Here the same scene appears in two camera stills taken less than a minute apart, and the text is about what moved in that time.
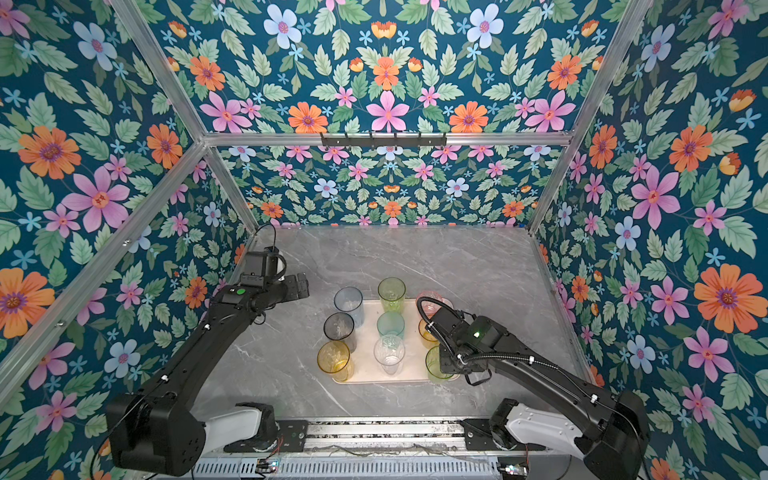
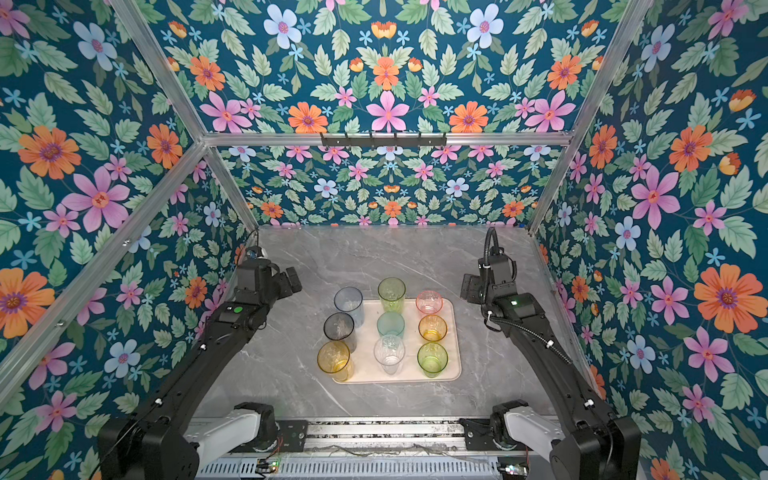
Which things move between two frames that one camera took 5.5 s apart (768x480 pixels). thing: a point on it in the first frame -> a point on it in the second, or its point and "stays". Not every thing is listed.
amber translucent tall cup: (334, 357) stays
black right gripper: (445, 366) -> (470, 286)
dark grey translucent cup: (340, 326) stays
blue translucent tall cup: (350, 300) stays
